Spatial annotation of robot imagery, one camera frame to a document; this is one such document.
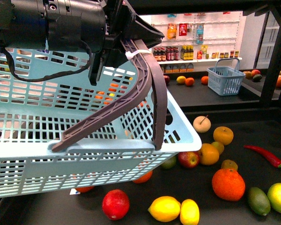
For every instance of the light teal shopping basket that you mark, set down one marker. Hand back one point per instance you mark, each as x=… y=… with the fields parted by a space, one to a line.
x=66 y=133

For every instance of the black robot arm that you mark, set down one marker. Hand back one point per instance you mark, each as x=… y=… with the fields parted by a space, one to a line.
x=97 y=27

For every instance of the far shelf yellow lemon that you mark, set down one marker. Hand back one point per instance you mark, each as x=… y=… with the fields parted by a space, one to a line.
x=181 y=80

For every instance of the green lime lower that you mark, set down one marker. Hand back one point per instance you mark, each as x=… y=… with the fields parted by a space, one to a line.
x=170 y=163

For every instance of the white pear far stem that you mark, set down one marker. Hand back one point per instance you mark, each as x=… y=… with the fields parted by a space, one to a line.
x=201 y=124

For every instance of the large orange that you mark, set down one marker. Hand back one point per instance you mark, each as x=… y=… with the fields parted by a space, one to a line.
x=143 y=178

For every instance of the red apple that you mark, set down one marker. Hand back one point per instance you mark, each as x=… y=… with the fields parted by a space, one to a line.
x=189 y=159

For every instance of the yellow orange mango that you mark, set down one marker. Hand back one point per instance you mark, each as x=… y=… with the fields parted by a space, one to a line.
x=208 y=154

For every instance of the golden brown pear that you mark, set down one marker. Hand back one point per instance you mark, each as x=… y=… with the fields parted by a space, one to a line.
x=223 y=134

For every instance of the small yellow green pear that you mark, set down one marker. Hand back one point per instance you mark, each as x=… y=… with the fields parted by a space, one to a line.
x=219 y=146

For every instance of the small blue basket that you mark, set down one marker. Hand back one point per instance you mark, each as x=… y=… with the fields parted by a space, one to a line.
x=224 y=80

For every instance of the red pomegranate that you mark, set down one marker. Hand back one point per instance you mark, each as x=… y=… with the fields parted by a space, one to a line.
x=115 y=204

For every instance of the orange persimmon with leaf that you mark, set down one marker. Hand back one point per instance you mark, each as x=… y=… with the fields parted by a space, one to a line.
x=84 y=189

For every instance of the brown kiwi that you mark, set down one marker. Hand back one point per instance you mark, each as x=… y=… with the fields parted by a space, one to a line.
x=229 y=164

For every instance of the small white blue tag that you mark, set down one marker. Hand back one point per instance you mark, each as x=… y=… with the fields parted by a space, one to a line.
x=73 y=191

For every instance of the big textured orange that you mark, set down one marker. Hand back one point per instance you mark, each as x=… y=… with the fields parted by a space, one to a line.
x=228 y=185

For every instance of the red chili pepper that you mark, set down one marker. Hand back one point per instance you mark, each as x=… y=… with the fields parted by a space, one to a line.
x=270 y=157

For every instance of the green avocado right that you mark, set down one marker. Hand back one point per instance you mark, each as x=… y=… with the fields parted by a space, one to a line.
x=258 y=201

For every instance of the yellow green apple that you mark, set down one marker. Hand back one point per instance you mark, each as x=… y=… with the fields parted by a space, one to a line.
x=274 y=196

